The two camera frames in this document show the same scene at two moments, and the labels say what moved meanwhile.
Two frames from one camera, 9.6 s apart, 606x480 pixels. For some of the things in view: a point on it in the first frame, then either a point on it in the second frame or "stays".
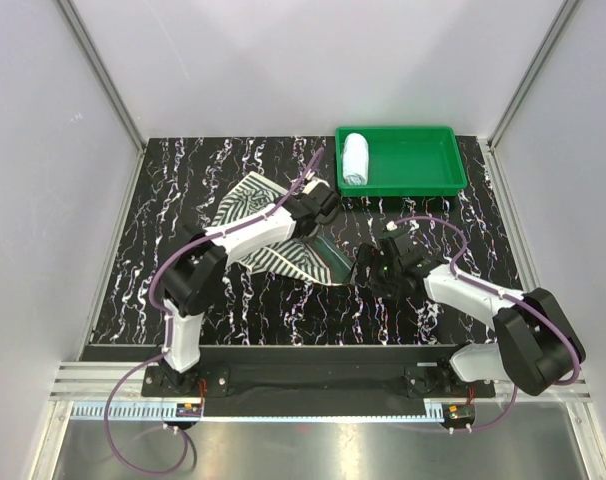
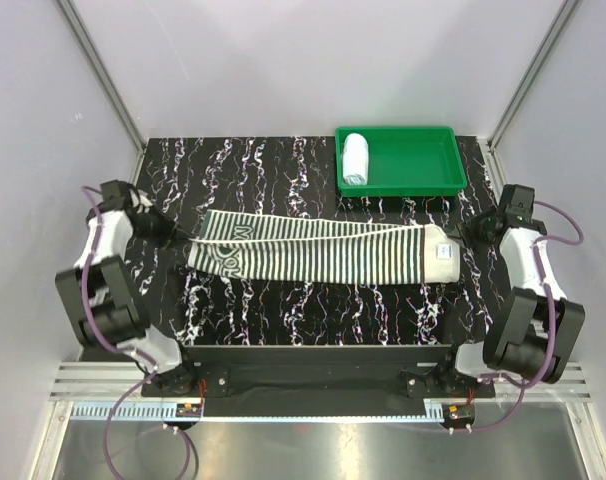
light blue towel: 355,159 stays
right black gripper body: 382,278 → 478,226
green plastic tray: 406,161 stays
